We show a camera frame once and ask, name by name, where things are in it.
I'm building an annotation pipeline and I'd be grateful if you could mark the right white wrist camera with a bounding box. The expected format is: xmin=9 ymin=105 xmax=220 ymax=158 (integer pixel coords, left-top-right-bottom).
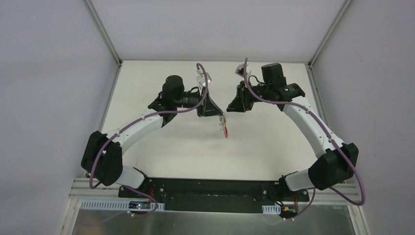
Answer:
xmin=235 ymin=63 xmax=252 ymax=78

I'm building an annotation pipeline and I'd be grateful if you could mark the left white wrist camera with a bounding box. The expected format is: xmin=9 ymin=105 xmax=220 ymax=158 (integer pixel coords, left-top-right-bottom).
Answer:
xmin=196 ymin=69 xmax=212 ymax=90

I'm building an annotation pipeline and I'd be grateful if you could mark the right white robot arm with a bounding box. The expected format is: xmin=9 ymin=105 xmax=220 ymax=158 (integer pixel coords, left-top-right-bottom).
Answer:
xmin=227 ymin=63 xmax=359 ymax=201

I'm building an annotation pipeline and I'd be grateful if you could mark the right white slotted cable duct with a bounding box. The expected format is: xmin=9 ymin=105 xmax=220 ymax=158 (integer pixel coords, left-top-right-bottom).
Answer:
xmin=262 ymin=204 xmax=281 ymax=215

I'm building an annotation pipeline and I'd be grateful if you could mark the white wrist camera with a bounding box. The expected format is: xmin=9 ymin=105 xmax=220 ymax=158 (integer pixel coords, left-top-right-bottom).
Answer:
xmin=235 ymin=63 xmax=252 ymax=78
xmin=196 ymin=69 xmax=212 ymax=90

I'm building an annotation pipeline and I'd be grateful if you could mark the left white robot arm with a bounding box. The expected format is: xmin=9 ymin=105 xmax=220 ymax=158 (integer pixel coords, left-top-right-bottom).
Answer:
xmin=81 ymin=73 xmax=224 ymax=198

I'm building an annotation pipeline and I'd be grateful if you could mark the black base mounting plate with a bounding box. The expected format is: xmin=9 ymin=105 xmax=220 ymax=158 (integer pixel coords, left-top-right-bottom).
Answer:
xmin=118 ymin=178 xmax=310 ymax=213

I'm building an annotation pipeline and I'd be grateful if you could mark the aluminium frame rail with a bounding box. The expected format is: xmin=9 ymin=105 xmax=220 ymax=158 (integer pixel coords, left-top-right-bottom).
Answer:
xmin=69 ymin=177 xmax=361 ymax=206

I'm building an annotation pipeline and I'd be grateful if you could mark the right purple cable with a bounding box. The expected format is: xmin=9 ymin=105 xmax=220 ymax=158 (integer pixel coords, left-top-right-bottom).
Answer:
xmin=242 ymin=57 xmax=367 ymax=224

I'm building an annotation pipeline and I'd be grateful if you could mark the right controller board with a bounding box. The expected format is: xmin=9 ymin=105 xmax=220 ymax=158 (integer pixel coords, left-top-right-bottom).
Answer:
xmin=281 ymin=205 xmax=298 ymax=216

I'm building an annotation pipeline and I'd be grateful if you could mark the left controller board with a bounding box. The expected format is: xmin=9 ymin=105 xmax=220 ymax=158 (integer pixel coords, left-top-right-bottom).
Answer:
xmin=128 ymin=201 xmax=151 ymax=211

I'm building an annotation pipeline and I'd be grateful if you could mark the controller board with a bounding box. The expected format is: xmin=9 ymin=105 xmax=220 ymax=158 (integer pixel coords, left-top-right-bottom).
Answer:
xmin=281 ymin=205 xmax=298 ymax=216
xmin=128 ymin=201 xmax=151 ymax=211

